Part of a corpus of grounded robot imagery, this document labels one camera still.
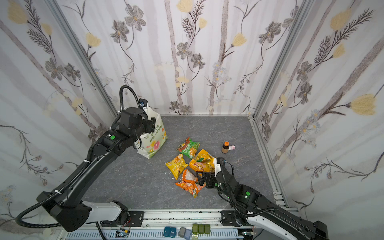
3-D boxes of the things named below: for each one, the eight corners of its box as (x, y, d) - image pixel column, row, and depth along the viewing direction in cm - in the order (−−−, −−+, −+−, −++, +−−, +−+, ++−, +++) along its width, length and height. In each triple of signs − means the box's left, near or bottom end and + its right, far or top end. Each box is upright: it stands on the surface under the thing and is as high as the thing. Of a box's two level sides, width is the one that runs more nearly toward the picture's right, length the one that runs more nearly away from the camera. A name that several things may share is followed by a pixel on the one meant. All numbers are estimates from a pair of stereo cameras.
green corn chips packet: (177, 151, 102) (177, 147, 98) (187, 140, 108) (187, 136, 104) (191, 159, 98) (191, 156, 94) (200, 147, 104) (200, 143, 100)
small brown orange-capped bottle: (222, 153, 101) (224, 145, 93) (221, 149, 103) (223, 141, 96) (227, 153, 101) (230, 145, 93) (226, 149, 103) (229, 141, 96)
